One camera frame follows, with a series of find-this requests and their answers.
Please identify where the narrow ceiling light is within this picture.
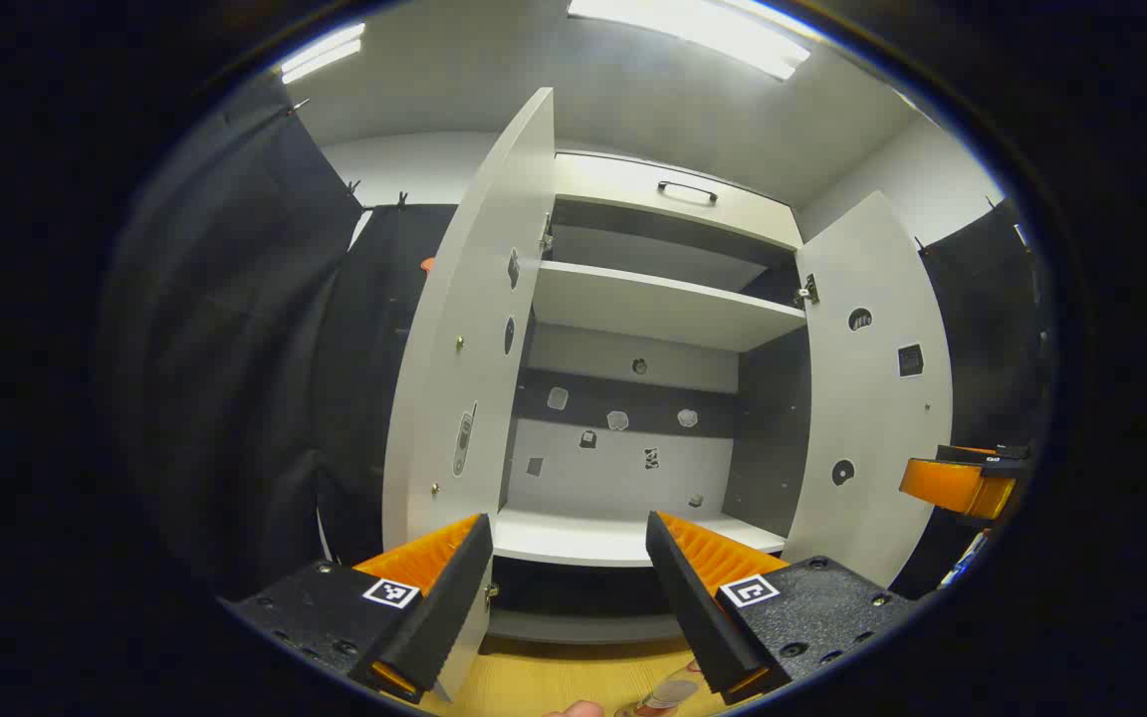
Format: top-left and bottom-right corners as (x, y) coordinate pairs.
(280, 22), (367, 84)

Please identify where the white and grey cabinet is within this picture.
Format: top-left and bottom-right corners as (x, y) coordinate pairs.
(489, 149), (813, 643)

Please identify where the wide ceiling light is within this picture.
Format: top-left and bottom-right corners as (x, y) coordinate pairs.
(567, 0), (813, 81)

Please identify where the white cabinet door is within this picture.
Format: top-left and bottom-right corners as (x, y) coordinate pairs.
(381, 88), (557, 703)
(783, 191), (955, 589)

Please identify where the clear plastic bottle red label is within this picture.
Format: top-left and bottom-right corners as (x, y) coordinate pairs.
(616, 672), (706, 717)

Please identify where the black backdrop cloth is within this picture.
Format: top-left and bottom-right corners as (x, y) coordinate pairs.
(892, 199), (1047, 598)
(106, 75), (460, 598)

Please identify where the white cabinet drawer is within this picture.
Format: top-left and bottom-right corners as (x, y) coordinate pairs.
(554, 151), (803, 250)

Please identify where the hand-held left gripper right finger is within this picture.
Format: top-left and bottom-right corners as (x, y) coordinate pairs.
(645, 511), (918, 706)

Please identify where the white cabinet shelf board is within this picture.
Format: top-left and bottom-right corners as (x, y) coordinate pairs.
(534, 261), (808, 352)
(491, 508), (789, 569)

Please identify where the white and blue item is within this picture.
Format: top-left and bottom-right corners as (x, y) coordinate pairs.
(942, 533), (993, 589)

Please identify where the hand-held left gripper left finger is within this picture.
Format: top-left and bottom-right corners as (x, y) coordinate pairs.
(220, 513), (495, 705)

